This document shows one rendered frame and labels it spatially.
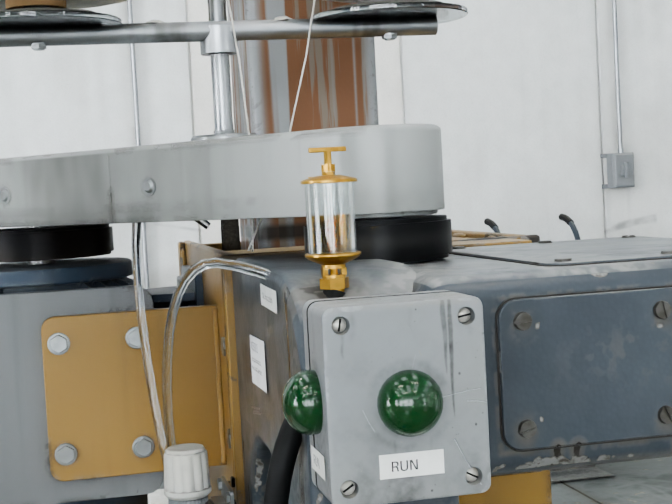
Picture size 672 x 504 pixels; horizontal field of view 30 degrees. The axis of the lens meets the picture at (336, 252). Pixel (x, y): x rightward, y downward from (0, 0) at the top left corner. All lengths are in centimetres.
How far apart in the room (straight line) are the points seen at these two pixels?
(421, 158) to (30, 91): 508
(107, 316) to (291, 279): 34
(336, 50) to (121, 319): 32
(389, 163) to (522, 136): 545
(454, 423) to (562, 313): 10
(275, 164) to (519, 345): 21
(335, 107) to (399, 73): 489
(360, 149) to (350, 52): 40
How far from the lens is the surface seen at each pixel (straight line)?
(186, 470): 82
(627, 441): 67
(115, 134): 577
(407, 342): 56
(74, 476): 98
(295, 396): 57
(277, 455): 62
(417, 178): 73
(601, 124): 634
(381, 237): 72
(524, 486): 96
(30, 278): 100
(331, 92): 111
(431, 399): 55
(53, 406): 97
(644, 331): 66
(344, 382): 56
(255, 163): 77
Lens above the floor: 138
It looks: 3 degrees down
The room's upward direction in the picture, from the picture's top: 3 degrees counter-clockwise
